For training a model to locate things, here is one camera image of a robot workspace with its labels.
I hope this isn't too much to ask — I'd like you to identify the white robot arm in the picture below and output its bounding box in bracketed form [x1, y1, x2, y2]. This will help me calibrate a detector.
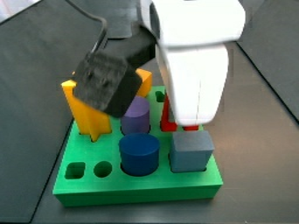
[140, 0, 245, 126]

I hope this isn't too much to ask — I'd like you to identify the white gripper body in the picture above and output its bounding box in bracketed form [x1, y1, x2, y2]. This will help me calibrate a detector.
[156, 44, 229, 126]

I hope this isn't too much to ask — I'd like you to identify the green shape sorter board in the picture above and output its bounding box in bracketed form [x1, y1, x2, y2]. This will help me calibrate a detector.
[52, 86, 222, 207]

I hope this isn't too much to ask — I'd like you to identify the dark blue cylinder block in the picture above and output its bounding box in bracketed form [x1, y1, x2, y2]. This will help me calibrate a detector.
[118, 133, 160, 176]

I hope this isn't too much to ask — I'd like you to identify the yellow star prism block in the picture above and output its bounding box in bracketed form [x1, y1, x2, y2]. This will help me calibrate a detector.
[60, 80, 112, 142]

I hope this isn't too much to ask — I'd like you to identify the grey-blue cube block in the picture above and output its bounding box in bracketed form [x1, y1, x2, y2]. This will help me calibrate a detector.
[169, 130, 214, 172]

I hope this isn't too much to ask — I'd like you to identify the red double-square block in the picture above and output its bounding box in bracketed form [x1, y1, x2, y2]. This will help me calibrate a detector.
[160, 96, 200, 132]

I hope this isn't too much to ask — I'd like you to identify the purple cylinder block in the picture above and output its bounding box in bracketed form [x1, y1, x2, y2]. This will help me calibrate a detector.
[120, 96, 149, 135]

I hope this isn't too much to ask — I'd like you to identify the yellow pentagon prism block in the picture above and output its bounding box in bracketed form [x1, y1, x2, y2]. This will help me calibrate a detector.
[136, 68, 152, 97]

